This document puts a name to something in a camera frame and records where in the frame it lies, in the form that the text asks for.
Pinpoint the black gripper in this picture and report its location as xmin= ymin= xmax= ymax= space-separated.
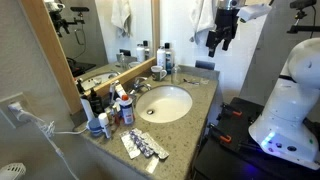
xmin=205 ymin=7 xmax=240 ymax=58

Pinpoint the clear drinking glass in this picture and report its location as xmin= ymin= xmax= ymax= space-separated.
xmin=170 ymin=59 xmax=182 ymax=86

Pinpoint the blue mouthwash bottle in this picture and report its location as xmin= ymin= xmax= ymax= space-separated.
xmin=164 ymin=42 xmax=175 ymax=75

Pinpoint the white lotion bottle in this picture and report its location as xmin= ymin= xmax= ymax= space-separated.
xmin=156 ymin=45 xmax=167 ymax=70

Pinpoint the dark glass bottle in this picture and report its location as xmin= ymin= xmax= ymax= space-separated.
xmin=89 ymin=88 xmax=105 ymax=116

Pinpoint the white bottle with black pump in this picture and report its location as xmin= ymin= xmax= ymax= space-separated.
xmin=75 ymin=78 xmax=96 ymax=122

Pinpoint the white hanging towel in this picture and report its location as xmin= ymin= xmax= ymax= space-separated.
xmin=189 ymin=0 xmax=219 ymax=45

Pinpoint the blue and black razor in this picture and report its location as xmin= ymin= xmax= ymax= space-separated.
xmin=182 ymin=78 xmax=201 ymax=86

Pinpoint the white and green mug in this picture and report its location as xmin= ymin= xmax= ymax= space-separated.
xmin=150 ymin=65 xmax=168 ymax=82

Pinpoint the black clamp with orange tip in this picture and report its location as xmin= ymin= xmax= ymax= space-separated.
xmin=207 ymin=123 xmax=233 ymax=145
xmin=216 ymin=103 xmax=244 ymax=122

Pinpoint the white oval sink basin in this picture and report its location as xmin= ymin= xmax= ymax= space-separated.
xmin=135 ymin=84 xmax=194 ymax=124

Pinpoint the chrome faucet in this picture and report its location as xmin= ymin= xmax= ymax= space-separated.
xmin=129 ymin=76 xmax=153 ymax=96

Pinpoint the black robot cart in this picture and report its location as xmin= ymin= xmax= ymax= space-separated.
xmin=192 ymin=97 xmax=320 ymax=180

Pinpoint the white toothpaste box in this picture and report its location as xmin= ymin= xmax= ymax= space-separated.
xmin=109 ymin=79 xmax=128 ymax=104

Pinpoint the shaving can with orange cap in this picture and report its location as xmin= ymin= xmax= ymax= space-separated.
xmin=119 ymin=94 xmax=136 ymax=126

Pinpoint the purple pill blister pack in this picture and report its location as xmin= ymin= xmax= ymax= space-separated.
xmin=128 ymin=128 xmax=156 ymax=159

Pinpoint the small silver blister strip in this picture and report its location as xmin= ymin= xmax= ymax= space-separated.
xmin=145 ymin=155 xmax=160 ymax=175

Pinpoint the white deodorant stick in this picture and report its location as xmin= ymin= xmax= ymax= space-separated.
xmin=98 ymin=112 xmax=113 ymax=139

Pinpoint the wooden framed mirror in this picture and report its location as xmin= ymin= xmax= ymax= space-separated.
xmin=20 ymin=0 xmax=161 ymax=114

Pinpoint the white ribbed device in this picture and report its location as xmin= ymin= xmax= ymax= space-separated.
xmin=0 ymin=162 xmax=27 ymax=180

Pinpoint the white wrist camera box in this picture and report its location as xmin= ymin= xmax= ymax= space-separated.
xmin=237 ymin=3 xmax=273 ymax=24

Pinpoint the black camera on stand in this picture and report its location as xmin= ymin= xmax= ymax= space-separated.
xmin=286 ymin=0 xmax=320 ymax=34

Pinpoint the white power cable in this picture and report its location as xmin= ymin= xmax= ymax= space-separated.
xmin=19 ymin=111 xmax=89 ymax=180

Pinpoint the wall outlet plate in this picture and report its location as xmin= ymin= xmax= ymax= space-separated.
xmin=0 ymin=92 xmax=34 ymax=129

